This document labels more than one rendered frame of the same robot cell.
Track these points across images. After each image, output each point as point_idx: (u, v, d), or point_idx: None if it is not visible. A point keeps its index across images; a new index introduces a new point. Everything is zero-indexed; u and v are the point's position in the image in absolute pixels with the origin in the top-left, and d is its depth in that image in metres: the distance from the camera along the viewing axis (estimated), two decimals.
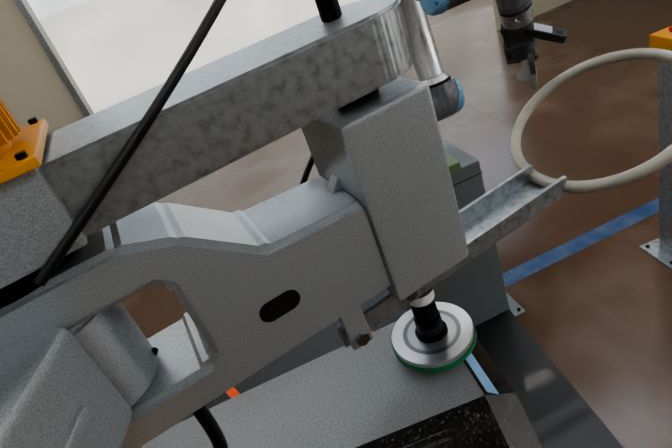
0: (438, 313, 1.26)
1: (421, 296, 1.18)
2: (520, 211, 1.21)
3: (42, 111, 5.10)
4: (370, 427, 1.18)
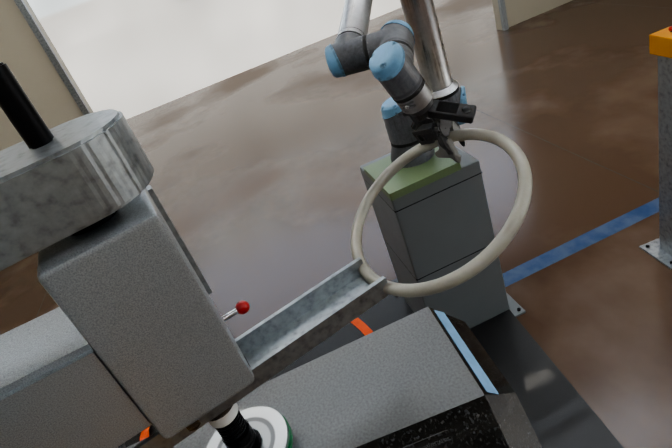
0: (247, 429, 1.14)
1: (215, 419, 1.07)
2: (329, 320, 1.10)
3: (42, 111, 5.10)
4: (370, 427, 1.18)
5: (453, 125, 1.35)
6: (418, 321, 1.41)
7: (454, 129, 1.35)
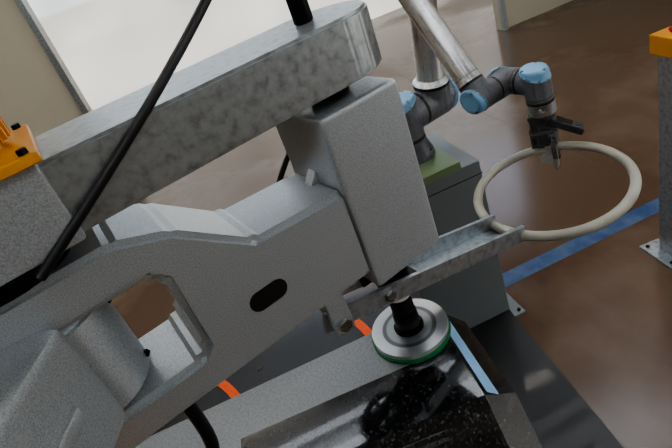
0: (414, 308, 1.34)
1: None
2: (487, 245, 1.38)
3: (42, 111, 5.10)
4: (370, 427, 1.18)
5: (557, 139, 1.75)
6: None
7: (558, 142, 1.75)
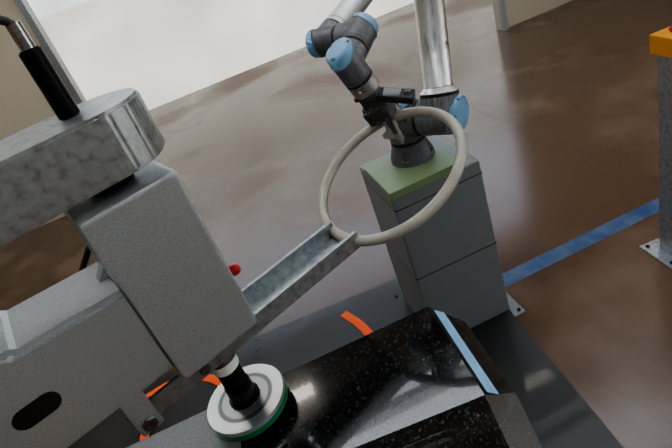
0: (247, 379, 1.28)
1: (221, 367, 1.20)
2: (313, 270, 1.28)
3: (42, 111, 5.10)
4: (370, 427, 1.18)
5: (396, 107, 1.60)
6: (418, 321, 1.41)
7: (397, 110, 1.60)
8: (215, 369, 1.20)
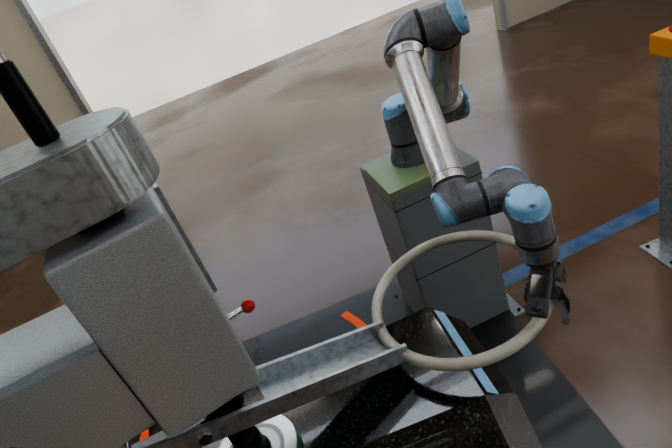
0: (257, 436, 1.16)
1: None
2: (350, 371, 1.17)
3: None
4: (370, 427, 1.18)
5: (558, 302, 1.18)
6: (418, 321, 1.41)
7: (556, 305, 1.19)
8: None
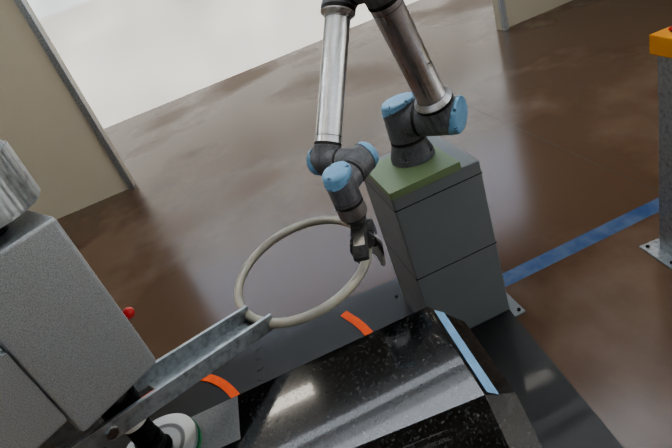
0: (158, 430, 1.26)
1: None
2: (230, 345, 1.36)
3: (42, 111, 5.10)
4: (370, 427, 1.18)
5: (375, 249, 1.57)
6: (418, 321, 1.41)
7: (373, 251, 1.57)
8: None
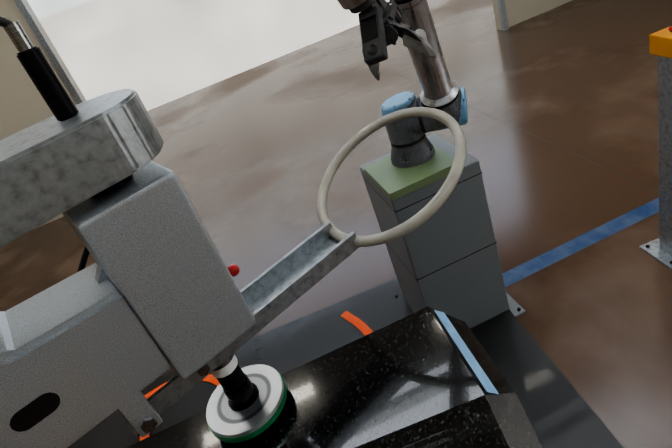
0: (246, 379, 1.28)
1: (220, 368, 1.20)
2: (312, 270, 1.28)
3: (42, 111, 5.10)
4: (370, 427, 1.18)
5: (404, 39, 1.07)
6: (418, 321, 1.41)
7: (406, 44, 1.08)
8: (214, 370, 1.20)
